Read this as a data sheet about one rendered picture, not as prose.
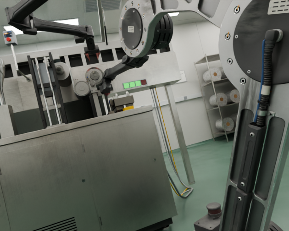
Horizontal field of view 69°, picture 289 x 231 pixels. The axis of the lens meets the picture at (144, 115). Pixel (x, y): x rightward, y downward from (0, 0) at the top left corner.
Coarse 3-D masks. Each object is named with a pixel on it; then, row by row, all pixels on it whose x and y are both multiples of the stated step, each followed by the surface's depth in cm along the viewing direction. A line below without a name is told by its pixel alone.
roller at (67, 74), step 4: (56, 64) 165; (60, 64) 165; (64, 64) 166; (64, 68) 166; (68, 68) 167; (64, 72) 166; (68, 72) 166; (60, 76) 165; (64, 76) 165; (68, 76) 167; (60, 80) 165; (64, 80) 168; (68, 80) 175; (60, 84) 180; (64, 84) 179; (68, 84) 185
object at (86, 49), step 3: (93, 42) 147; (87, 45) 148; (90, 45) 147; (93, 45) 148; (96, 45) 154; (84, 48) 151; (87, 48) 150; (90, 48) 148; (93, 48) 149; (96, 48) 151; (87, 51) 148
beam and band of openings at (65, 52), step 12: (60, 48) 198; (72, 48) 201; (108, 48) 209; (120, 48) 214; (168, 48) 227; (12, 60) 187; (24, 60) 190; (72, 60) 207; (84, 60) 202; (96, 60) 212; (108, 60) 215; (120, 60) 210; (12, 72) 193; (24, 72) 196
